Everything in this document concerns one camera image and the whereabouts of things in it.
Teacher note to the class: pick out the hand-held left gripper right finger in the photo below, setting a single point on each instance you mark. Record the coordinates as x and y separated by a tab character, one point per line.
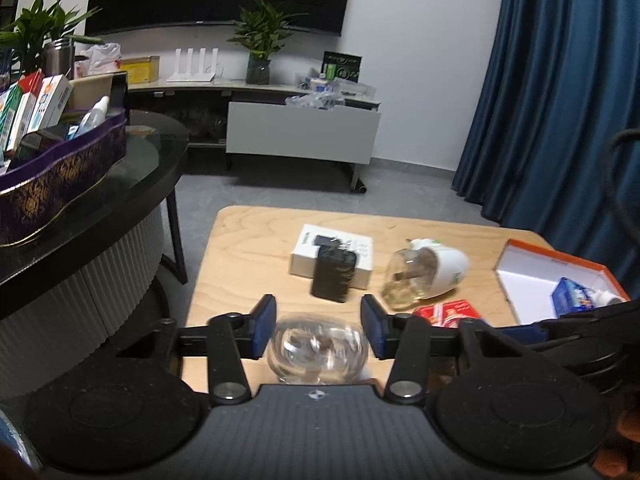
372	327

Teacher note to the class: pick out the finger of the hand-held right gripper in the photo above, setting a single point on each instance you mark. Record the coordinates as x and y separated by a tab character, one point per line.
520	332

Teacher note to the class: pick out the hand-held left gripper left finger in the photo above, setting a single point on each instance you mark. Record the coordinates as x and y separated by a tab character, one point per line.
264	325

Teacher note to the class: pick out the white mosquito repellent heater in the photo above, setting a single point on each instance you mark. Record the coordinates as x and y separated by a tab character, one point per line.
607	298

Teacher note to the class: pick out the orange cardboard box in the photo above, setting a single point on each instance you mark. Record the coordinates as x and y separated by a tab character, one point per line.
525	285

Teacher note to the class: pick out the red playing card box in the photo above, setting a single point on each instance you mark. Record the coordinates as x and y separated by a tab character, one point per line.
450	312

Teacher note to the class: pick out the person's right hand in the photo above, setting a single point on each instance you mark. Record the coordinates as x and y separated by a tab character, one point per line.
630	422

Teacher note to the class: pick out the small white box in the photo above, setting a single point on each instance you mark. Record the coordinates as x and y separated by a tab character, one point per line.
302	260

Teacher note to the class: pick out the white mosquito repellent with bottle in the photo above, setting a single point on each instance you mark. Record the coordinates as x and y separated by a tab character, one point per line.
450	265

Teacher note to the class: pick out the black glass table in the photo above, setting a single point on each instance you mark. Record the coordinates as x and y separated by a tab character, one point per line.
100	260

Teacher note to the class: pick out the white television cabinet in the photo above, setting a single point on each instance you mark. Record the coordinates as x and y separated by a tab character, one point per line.
300	130

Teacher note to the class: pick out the blue curtain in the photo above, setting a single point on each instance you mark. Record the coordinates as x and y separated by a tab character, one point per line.
550	110

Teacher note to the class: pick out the clear plastic wrap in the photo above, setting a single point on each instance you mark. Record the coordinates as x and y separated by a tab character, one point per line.
312	101

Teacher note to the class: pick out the purple patterned tin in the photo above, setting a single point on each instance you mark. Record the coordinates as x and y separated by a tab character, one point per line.
55	180

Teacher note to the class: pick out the white router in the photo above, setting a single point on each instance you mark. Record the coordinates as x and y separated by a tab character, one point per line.
192	72

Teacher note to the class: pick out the dark green box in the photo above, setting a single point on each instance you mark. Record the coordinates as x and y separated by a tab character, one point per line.
341	66

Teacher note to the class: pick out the white spray bottle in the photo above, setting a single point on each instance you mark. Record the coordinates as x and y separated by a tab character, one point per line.
90	117

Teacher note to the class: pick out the black box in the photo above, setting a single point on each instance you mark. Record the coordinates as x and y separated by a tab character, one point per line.
119	90

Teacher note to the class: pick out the yellow box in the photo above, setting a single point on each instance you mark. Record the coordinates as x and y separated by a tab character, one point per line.
140	69

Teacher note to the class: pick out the green plant in glass vase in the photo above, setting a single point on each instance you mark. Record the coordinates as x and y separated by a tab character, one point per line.
262	35

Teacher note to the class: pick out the beige box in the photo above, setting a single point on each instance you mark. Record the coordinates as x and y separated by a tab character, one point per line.
90	91

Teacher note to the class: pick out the white plastic bag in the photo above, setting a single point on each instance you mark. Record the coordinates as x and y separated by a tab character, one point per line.
100	60

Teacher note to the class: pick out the red white medicine box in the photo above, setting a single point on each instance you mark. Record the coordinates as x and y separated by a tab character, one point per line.
25	110

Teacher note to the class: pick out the green medicine box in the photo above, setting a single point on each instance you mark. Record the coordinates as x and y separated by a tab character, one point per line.
9	120

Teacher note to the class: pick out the green plant in steel cup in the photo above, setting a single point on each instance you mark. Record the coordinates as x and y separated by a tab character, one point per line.
35	30

